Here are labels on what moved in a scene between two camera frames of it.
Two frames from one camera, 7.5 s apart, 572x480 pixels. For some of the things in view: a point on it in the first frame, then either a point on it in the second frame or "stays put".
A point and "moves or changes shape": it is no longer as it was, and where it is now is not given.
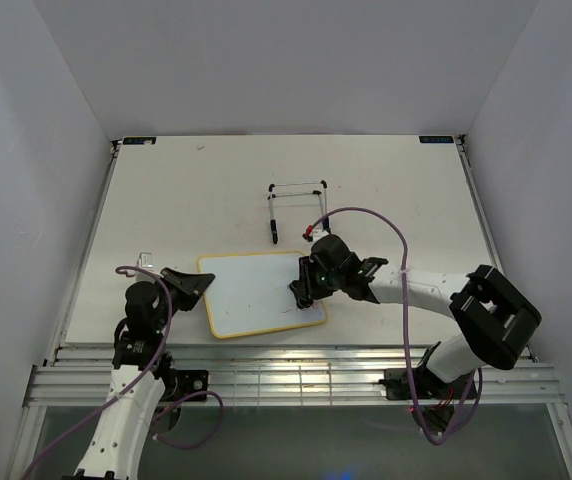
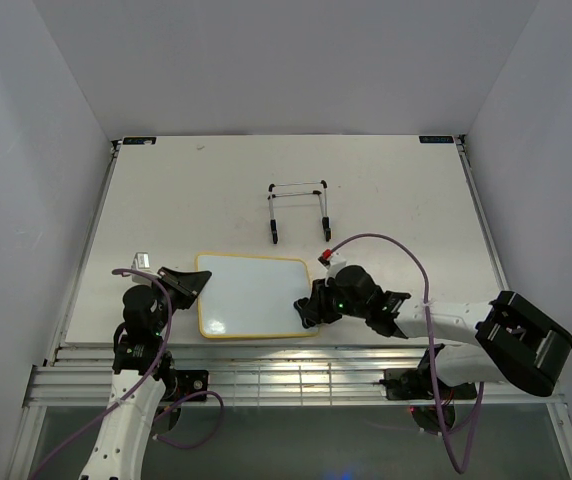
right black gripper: (308, 265) → (320, 308)
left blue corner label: (139, 140) stays put
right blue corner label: (436, 139) stays put
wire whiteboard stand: (272, 202) stays put
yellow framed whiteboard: (250, 294) moves or changes shape
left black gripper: (190, 285) stays put
